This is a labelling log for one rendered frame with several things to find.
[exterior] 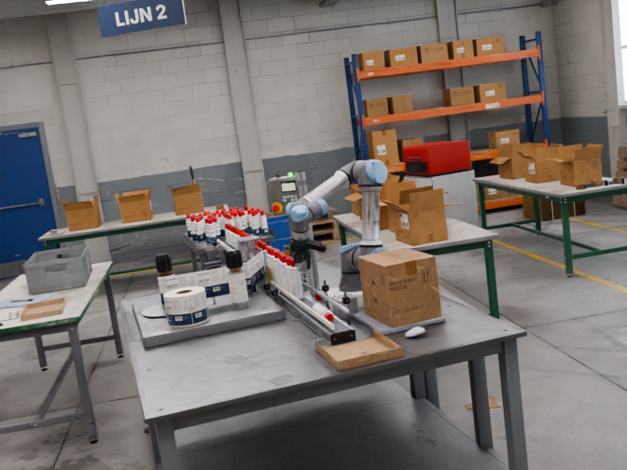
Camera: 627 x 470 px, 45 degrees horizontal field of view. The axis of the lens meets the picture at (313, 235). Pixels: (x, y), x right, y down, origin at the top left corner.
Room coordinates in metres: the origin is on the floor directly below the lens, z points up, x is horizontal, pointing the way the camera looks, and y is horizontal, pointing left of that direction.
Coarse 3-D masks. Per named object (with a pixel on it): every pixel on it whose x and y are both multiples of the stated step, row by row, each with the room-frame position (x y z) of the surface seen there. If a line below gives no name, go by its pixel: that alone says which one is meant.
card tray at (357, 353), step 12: (384, 336) 2.97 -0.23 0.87; (324, 348) 3.03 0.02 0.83; (336, 348) 3.01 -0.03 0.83; (348, 348) 2.99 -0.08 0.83; (360, 348) 2.97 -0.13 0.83; (372, 348) 2.95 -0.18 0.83; (384, 348) 2.93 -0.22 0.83; (396, 348) 2.80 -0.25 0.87; (336, 360) 2.76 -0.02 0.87; (348, 360) 2.75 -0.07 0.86; (360, 360) 2.76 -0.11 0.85; (372, 360) 2.77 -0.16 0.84; (384, 360) 2.79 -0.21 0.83
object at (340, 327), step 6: (276, 288) 4.05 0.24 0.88; (282, 294) 3.90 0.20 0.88; (300, 300) 3.70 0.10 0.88; (306, 300) 3.69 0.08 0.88; (312, 306) 3.56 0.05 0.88; (306, 312) 3.46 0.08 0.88; (324, 324) 3.23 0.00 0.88; (336, 324) 3.20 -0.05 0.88; (342, 324) 3.19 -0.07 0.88; (330, 330) 3.11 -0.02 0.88; (336, 330) 3.10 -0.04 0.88; (342, 330) 3.09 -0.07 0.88; (348, 330) 3.09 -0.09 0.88
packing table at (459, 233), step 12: (336, 216) 7.26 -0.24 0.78; (348, 216) 7.15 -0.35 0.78; (348, 228) 6.59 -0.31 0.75; (360, 228) 6.33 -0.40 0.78; (456, 228) 5.72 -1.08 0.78; (468, 228) 5.65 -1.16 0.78; (480, 228) 5.59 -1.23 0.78; (384, 240) 5.65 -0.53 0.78; (396, 240) 5.59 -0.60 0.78; (456, 240) 5.27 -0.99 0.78; (468, 240) 5.25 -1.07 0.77; (480, 240) 5.27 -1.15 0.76; (432, 252) 5.27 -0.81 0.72; (444, 252) 5.28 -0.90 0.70; (492, 252) 5.32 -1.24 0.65; (492, 264) 5.32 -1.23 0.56; (492, 276) 5.32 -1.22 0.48; (492, 288) 5.31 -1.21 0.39; (492, 300) 5.31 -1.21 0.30; (492, 312) 5.32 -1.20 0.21
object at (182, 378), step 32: (128, 320) 3.98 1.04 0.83; (288, 320) 3.55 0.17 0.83; (352, 320) 3.41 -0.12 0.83; (448, 320) 3.21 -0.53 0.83; (480, 320) 3.14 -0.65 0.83; (160, 352) 3.29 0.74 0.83; (192, 352) 3.22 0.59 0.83; (224, 352) 3.16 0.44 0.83; (256, 352) 3.10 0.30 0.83; (288, 352) 3.04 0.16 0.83; (416, 352) 2.83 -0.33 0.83; (448, 352) 2.82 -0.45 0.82; (160, 384) 2.86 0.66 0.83; (192, 384) 2.81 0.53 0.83; (224, 384) 2.76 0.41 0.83; (256, 384) 2.71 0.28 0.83; (288, 384) 2.67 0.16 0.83; (160, 416) 2.53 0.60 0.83
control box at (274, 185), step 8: (296, 176) 3.94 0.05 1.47; (272, 184) 3.97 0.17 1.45; (280, 184) 3.96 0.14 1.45; (296, 184) 3.93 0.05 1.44; (272, 192) 3.98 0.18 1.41; (280, 192) 3.96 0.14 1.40; (288, 192) 3.95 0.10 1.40; (296, 192) 3.93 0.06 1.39; (272, 200) 3.98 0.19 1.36; (280, 200) 3.96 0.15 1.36; (280, 208) 3.97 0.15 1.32
